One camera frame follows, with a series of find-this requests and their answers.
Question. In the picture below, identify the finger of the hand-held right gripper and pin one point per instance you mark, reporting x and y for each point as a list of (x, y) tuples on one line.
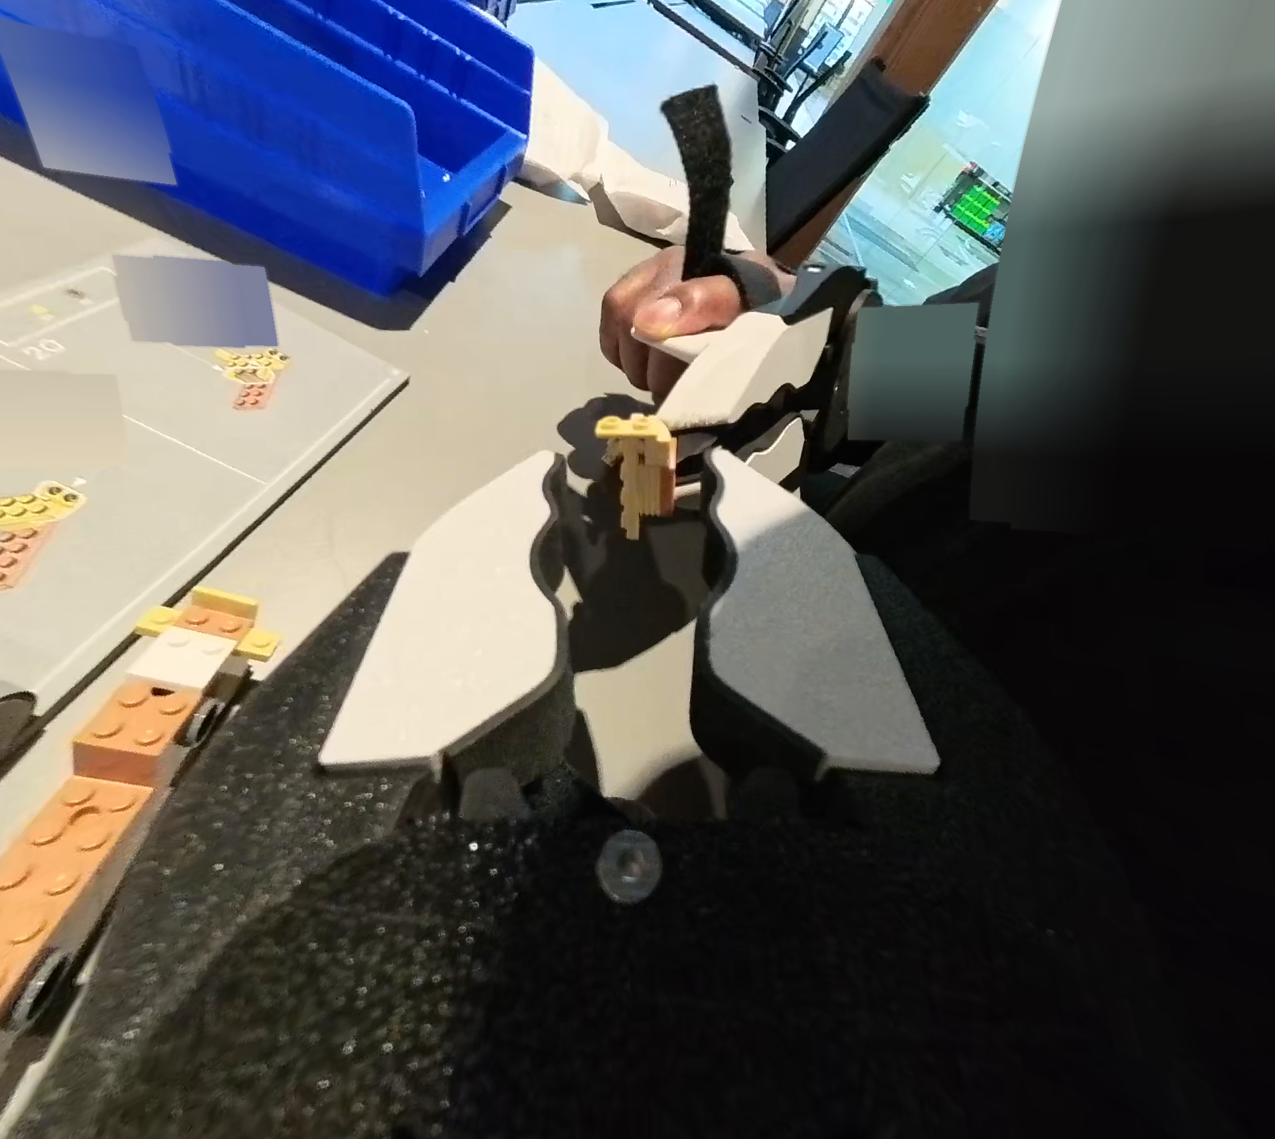
[(749, 362)]

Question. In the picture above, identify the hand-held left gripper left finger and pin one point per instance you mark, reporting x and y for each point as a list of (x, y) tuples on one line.
[(450, 652)]

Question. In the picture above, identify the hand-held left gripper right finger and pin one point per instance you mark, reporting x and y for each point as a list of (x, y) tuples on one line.
[(818, 652)]

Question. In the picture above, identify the small yellow brick assembly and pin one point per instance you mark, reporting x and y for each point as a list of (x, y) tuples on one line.
[(638, 462)]

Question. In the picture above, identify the grey desk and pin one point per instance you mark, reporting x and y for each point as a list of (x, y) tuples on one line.
[(499, 362)]

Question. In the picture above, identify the person's right hand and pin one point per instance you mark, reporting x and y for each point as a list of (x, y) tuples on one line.
[(649, 312)]

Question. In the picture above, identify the white plastic bag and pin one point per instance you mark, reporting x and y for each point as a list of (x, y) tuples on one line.
[(618, 163)]

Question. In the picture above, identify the black office chair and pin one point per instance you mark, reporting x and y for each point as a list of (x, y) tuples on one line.
[(848, 143)]

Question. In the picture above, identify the tan studded toy brick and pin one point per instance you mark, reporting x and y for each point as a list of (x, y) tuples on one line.
[(200, 625)]

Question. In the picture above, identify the wooden support pillar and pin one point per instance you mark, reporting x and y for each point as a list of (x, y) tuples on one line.
[(937, 4)]

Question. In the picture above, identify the grey instruction booklet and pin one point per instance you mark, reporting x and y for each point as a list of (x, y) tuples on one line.
[(180, 462)]

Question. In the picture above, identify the small orange toy brick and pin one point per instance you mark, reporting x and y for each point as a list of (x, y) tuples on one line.
[(100, 801)]

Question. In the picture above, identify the blue plastic bin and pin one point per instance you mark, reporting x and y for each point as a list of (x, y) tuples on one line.
[(300, 64)]

